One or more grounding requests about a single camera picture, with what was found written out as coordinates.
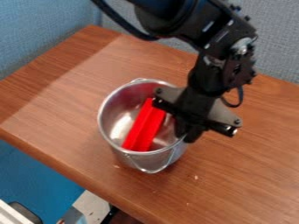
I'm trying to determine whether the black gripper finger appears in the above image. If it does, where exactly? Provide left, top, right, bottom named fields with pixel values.
left=174, top=115, right=209, bottom=144

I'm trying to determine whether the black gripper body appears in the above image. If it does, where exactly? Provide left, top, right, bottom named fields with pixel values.
left=154, top=87, right=243, bottom=137

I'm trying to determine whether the red rectangular block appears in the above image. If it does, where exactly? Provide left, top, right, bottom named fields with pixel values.
left=122, top=98, right=166, bottom=152

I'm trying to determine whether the silver metal pot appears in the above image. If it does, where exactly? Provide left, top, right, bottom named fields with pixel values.
left=98, top=79, right=187, bottom=173

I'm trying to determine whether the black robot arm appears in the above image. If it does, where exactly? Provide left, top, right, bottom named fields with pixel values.
left=128, top=0, right=258, bottom=143

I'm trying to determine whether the white grey object under table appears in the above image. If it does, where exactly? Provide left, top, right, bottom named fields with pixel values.
left=56, top=191, right=110, bottom=224

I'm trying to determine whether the dark grey object bottom left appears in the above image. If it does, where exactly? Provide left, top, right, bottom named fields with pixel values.
left=0, top=199, right=43, bottom=224

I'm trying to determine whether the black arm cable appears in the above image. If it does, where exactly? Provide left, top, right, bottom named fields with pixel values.
left=91, top=0, right=162, bottom=41

